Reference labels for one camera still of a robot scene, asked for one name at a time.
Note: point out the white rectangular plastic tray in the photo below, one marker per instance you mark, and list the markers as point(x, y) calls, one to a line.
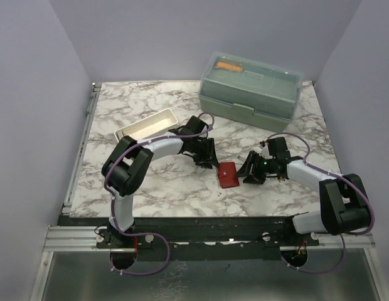
point(148, 127)

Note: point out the red leather card holder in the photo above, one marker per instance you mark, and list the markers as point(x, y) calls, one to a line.
point(227, 175)

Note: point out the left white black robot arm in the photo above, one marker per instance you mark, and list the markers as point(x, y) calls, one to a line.
point(125, 169)

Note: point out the orange handled tool in toolbox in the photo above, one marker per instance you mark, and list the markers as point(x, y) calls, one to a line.
point(228, 67)

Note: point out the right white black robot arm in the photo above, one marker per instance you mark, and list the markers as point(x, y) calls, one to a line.
point(343, 204)

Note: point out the green plastic toolbox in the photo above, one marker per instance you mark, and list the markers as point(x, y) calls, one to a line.
point(262, 96)

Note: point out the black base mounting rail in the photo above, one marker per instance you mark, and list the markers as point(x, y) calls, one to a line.
point(194, 239)

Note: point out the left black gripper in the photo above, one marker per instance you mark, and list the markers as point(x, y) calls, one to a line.
point(209, 158)

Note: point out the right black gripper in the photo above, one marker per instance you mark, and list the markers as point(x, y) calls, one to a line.
point(255, 177)

